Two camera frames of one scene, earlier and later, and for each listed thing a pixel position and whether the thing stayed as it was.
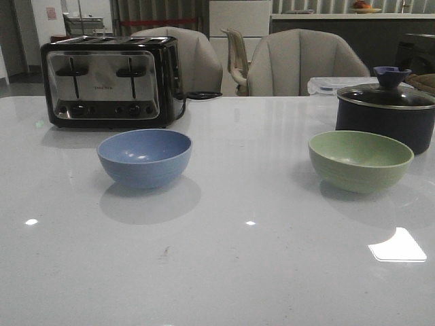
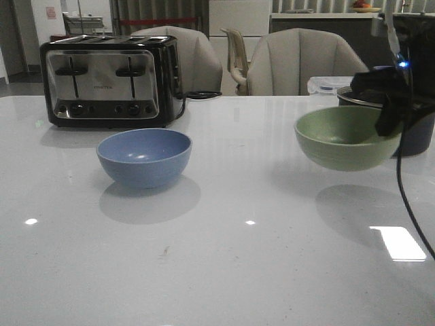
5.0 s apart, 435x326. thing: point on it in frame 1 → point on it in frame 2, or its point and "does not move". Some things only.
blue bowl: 145,158 does not move
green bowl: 358,161 → 344,138
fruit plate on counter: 361,7 does not move
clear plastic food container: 333,85 does not move
